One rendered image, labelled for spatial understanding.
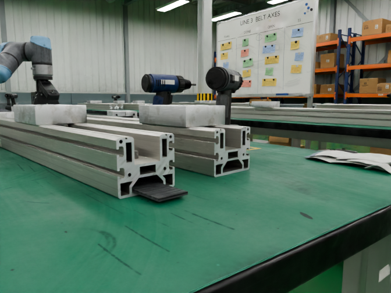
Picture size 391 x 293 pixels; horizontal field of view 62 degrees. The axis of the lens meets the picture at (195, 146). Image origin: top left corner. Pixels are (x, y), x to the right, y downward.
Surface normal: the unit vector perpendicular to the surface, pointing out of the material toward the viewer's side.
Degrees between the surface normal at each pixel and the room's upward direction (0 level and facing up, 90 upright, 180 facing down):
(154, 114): 90
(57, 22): 90
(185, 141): 90
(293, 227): 0
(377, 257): 90
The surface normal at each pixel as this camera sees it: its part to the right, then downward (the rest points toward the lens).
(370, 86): -0.77, 0.10
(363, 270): 0.61, 0.11
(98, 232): 0.00, -0.99
